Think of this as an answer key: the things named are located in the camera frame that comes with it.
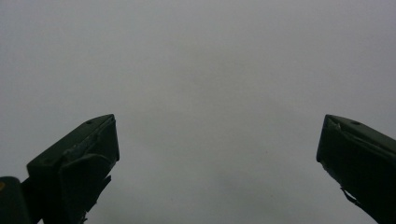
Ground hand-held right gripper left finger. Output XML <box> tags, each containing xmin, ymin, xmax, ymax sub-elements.
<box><xmin>26</xmin><ymin>113</ymin><xmax>120</xmax><ymax>224</ymax></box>

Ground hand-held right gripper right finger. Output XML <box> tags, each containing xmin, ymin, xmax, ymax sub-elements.
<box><xmin>316</xmin><ymin>114</ymin><xmax>396</xmax><ymax>224</ymax></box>

